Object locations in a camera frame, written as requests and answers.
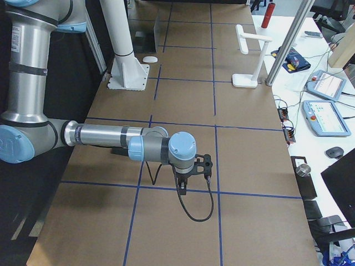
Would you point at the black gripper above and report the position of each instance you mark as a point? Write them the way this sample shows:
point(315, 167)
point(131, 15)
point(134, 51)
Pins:
point(183, 175)

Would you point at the white computer mouse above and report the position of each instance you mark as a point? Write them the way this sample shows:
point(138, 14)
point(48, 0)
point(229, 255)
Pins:
point(150, 59)

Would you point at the grey laptop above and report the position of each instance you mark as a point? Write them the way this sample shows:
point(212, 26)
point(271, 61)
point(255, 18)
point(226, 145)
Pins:
point(146, 35)

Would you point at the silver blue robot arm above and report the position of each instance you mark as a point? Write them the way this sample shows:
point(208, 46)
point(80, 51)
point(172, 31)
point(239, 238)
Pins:
point(26, 132)

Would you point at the dark grey desk mouse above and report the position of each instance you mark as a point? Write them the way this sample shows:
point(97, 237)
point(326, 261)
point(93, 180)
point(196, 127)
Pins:
point(335, 152)

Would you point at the lower orange black adapter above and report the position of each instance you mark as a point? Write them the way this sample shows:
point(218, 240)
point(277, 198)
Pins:
point(289, 134)

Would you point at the orange black adapter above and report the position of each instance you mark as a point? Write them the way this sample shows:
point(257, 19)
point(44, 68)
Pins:
point(289, 134)
point(283, 113)

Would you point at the silver metal cylinder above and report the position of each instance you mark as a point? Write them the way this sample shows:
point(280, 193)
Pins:
point(303, 170)

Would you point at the black box on edge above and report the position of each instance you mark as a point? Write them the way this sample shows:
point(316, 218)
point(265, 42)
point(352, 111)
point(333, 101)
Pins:
point(305, 183)

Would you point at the upper orange black adapter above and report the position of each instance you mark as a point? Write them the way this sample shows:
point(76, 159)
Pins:
point(283, 113)

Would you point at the black office chair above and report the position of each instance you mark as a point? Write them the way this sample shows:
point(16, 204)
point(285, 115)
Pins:
point(323, 228)

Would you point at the lower teach pendant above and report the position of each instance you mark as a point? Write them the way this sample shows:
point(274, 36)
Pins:
point(324, 118)

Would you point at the teach pendant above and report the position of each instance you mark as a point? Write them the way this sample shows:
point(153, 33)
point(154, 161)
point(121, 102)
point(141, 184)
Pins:
point(324, 118)
point(325, 85)

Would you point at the black monitor corner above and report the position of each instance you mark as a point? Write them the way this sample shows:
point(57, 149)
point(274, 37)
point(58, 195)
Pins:
point(339, 180)

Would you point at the blue yellow pouch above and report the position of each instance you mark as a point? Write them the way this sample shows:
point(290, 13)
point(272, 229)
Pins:
point(295, 62)

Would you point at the upper teach pendant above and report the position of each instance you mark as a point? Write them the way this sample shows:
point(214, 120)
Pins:
point(325, 85)

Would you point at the grey remote on desk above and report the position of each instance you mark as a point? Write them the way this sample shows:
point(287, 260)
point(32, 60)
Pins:
point(311, 34)

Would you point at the red bottle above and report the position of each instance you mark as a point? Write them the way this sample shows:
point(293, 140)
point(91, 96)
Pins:
point(268, 15)

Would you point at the wooden board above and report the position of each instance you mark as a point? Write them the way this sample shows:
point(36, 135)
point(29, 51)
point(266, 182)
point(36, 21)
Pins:
point(344, 49)

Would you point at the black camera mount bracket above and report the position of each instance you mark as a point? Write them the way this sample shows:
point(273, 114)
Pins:
point(203, 165)

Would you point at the white camera pole stand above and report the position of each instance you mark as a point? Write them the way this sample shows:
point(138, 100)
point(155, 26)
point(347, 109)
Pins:
point(127, 73)

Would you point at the aluminium frame post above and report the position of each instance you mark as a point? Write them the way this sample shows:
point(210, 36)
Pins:
point(291, 35)

